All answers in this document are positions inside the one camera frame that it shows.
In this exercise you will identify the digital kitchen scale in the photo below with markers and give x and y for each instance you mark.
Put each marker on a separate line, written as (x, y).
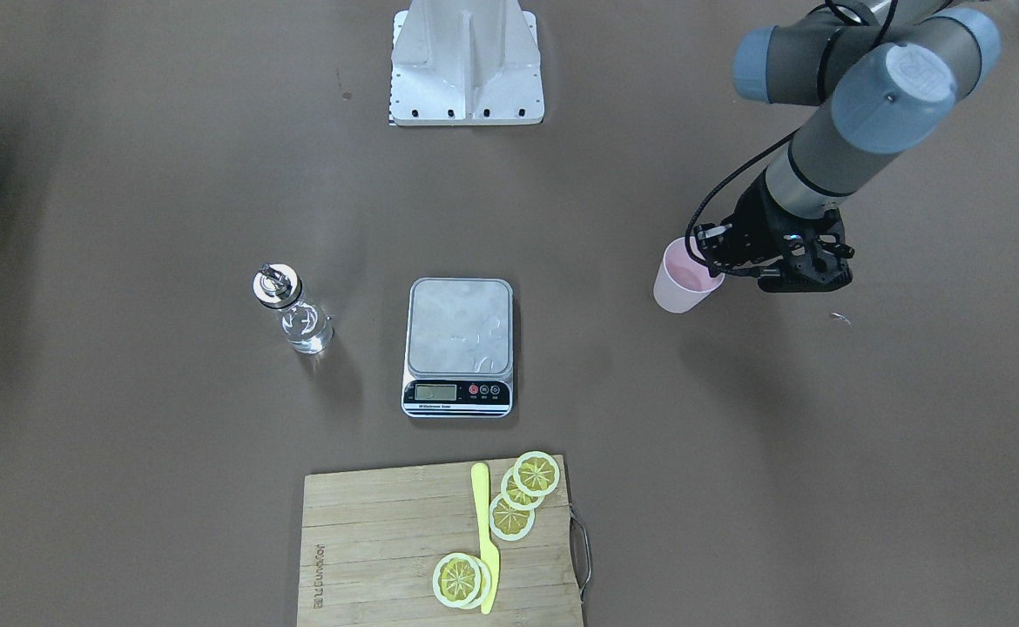
(459, 359)

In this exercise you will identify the bamboo cutting board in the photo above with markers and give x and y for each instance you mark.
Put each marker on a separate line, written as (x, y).
(370, 541)

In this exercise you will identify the lemon slice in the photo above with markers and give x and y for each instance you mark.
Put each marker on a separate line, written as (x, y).
(536, 473)
(484, 586)
(516, 497)
(454, 581)
(508, 523)

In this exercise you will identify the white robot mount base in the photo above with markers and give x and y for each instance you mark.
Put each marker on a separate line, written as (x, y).
(465, 63)

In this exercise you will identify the glass sauce bottle metal spout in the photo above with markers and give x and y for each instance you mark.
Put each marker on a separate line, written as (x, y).
(302, 318)

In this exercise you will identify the yellow plastic knife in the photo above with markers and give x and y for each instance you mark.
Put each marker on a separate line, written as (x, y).
(488, 551)

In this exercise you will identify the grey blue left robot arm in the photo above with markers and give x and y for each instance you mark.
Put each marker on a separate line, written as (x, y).
(879, 78)

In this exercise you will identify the pink plastic cup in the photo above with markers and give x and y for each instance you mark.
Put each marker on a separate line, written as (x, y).
(683, 280)

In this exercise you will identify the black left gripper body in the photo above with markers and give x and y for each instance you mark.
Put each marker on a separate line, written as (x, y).
(757, 221)

